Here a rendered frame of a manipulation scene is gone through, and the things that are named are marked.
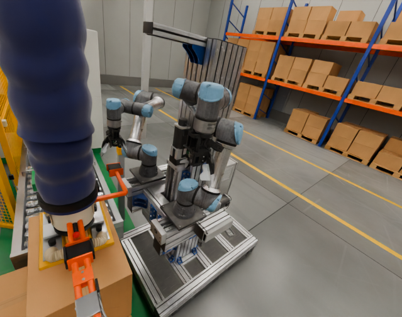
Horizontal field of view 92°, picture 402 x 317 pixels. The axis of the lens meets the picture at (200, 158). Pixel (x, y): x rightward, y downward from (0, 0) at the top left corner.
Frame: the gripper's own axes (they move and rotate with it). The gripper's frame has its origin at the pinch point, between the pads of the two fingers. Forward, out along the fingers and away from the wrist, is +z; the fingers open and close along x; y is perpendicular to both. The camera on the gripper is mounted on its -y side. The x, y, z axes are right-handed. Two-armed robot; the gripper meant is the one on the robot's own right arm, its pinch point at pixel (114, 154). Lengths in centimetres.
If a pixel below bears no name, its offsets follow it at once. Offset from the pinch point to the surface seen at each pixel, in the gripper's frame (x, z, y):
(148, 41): 129, -68, -292
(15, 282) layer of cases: -60, 75, 9
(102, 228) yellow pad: -14.6, 21.7, 36.6
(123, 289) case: -10, 45, 59
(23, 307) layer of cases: -56, 75, 27
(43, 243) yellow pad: -39, 22, 35
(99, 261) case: -18, 35, 45
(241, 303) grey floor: 90, 129, 78
